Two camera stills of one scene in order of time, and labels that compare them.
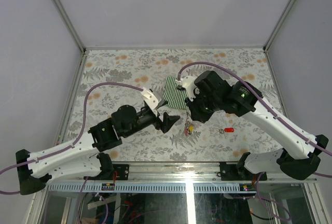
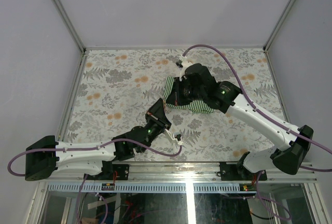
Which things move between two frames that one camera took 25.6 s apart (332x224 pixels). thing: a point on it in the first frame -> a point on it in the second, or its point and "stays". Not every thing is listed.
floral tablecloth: (222, 139) stays
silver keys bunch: (189, 127) -> (164, 105)
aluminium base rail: (180, 177) stays
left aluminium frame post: (79, 41) stays
